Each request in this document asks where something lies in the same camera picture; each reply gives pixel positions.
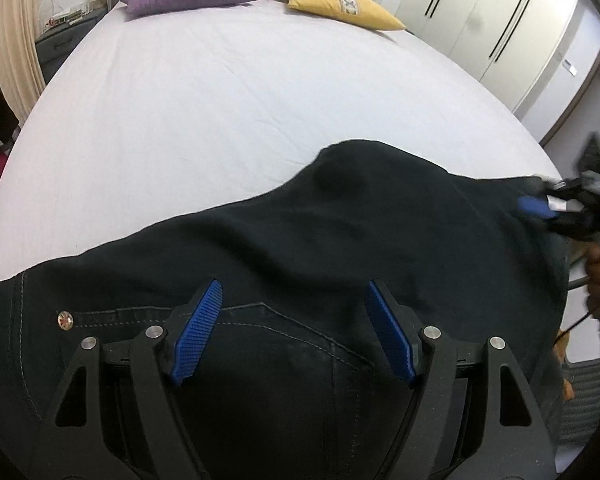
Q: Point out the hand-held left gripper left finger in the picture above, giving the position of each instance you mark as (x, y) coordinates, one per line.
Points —
(197, 332)

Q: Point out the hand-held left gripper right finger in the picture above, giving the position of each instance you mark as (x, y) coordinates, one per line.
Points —
(390, 332)

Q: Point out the yellow cushion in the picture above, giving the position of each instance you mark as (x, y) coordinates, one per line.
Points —
(337, 5)

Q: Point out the white bed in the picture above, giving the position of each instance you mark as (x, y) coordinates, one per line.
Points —
(205, 125)

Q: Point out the white wardrobe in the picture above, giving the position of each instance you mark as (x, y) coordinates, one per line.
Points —
(500, 30)

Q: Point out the black pants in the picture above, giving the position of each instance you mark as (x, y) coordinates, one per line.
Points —
(280, 280)

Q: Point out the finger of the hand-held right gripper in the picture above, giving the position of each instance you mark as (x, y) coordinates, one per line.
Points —
(545, 207)

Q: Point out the cream curtain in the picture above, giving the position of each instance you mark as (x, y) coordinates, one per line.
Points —
(15, 45)

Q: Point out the grey bedside table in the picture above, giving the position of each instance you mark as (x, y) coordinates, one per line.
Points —
(62, 35)

